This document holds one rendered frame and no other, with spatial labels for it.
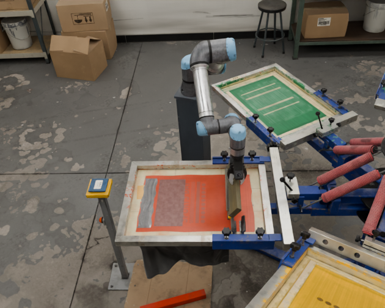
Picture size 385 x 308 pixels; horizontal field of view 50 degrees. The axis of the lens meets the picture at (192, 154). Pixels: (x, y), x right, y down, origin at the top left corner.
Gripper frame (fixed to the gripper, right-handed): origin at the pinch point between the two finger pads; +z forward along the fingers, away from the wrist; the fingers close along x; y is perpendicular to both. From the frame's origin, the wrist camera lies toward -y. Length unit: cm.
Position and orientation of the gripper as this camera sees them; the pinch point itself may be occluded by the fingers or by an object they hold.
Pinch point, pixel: (236, 183)
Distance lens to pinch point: 217.6
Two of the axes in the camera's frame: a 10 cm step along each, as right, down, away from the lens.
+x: -10.0, 0.1, 0.6
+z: 0.5, 7.4, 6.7
